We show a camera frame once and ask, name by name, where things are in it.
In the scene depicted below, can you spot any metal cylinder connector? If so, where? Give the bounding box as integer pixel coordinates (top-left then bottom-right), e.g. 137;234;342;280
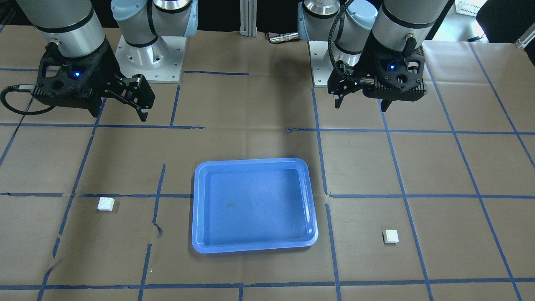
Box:
266;32;300;44

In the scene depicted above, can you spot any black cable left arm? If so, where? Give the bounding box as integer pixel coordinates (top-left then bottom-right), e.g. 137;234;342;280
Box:
329;0;356;80

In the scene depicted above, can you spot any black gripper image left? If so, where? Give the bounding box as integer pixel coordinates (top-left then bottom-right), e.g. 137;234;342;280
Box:
32;38;155;122

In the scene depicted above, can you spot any white block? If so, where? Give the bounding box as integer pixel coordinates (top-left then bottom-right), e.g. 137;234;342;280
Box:
382;229;400;244
97;197;115;212

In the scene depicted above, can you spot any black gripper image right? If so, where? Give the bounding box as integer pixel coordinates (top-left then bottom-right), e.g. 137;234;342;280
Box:
327;40;427;112

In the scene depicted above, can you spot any blue plastic tray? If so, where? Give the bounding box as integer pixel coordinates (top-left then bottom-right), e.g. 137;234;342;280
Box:
191;158;319;255

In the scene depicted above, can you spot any metal base plate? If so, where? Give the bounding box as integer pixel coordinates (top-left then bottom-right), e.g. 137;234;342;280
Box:
308;41;332;88
115;36;188;84

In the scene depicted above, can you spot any aluminium profile post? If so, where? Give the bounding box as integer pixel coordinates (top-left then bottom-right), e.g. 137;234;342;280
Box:
239;0;257;39

